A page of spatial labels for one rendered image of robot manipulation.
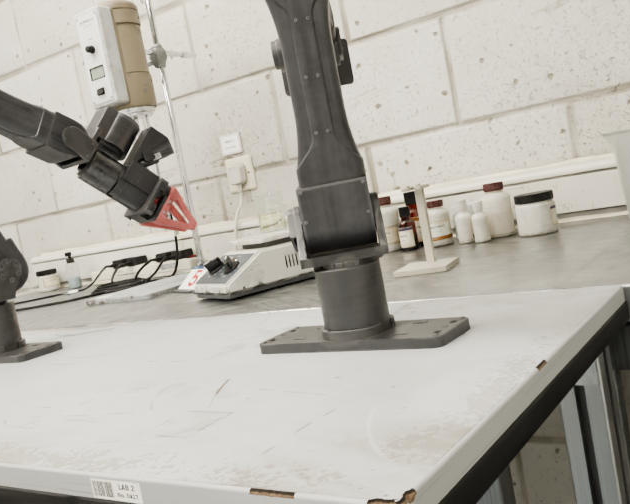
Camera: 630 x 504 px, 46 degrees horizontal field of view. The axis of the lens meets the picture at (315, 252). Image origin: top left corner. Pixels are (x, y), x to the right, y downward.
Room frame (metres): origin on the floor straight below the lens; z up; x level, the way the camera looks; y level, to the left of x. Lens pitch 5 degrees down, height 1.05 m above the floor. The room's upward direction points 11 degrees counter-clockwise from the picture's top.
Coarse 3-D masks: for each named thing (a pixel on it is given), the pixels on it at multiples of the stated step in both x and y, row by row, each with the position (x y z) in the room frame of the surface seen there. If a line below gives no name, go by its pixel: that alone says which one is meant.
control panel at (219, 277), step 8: (224, 256) 1.29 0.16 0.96; (232, 256) 1.26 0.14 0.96; (240, 256) 1.23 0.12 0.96; (248, 256) 1.21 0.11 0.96; (240, 264) 1.20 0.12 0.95; (208, 272) 1.27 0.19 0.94; (216, 272) 1.24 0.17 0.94; (232, 272) 1.19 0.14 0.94; (200, 280) 1.26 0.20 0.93; (208, 280) 1.23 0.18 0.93; (216, 280) 1.21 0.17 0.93; (224, 280) 1.18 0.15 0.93
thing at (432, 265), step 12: (420, 192) 1.11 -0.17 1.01; (420, 204) 1.11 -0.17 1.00; (420, 216) 1.11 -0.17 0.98; (432, 240) 1.12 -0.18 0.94; (432, 252) 1.11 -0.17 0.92; (408, 264) 1.13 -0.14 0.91; (420, 264) 1.11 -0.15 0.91; (432, 264) 1.08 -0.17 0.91; (444, 264) 1.05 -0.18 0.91; (396, 276) 1.07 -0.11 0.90
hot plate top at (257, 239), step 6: (270, 234) 1.26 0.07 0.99; (276, 234) 1.23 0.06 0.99; (282, 234) 1.23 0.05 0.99; (288, 234) 1.24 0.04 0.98; (234, 240) 1.30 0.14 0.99; (240, 240) 1.27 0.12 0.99; (246, 240) 1.25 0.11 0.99; (252, 240) 1.23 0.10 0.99; (258, 240) 1.21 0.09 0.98; (264, 240) 1.21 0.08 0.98; (270, 240) 1.22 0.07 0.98
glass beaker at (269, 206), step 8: (264, 192) 1.29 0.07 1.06; (272, 192) 1.29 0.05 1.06; (280, 192) 1.30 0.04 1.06; (256, 200) 1.30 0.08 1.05; (264, 200) 1.29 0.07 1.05; (272, 200) 1.29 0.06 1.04; (280, 200) 1.30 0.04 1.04; (256, 208) 1.30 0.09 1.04; (264, 208) 1.29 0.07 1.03; (272, 208) 1.29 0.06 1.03; (280, 208) 1.30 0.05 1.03; (264, 216) 1.29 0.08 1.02; (272, 216) 1.29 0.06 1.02; (280, 216) 1.29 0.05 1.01; (264, 224) 1.29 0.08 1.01; (272, 224) 1.29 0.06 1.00; (280, 224) 1.29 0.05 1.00; (264, 232) 1.30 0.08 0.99; (272, 232) 1.29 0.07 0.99
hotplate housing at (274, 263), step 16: (288, 240) 1.26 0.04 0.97; (256, 256) 1.20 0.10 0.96; (272, 256) 1.21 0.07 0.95; (288, 256) 1.23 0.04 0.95; (240, 272) 1.18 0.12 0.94; (256, 272) 1.19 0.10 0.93; (272, 272) 1.21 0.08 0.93; (288, 272) 1.23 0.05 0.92; (304, 272) 1.24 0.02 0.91; (208, 288) 1.22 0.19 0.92; (224, 288) 1.17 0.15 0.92; (240, 288) 1.18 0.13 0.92; (256, 288) 1.19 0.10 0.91
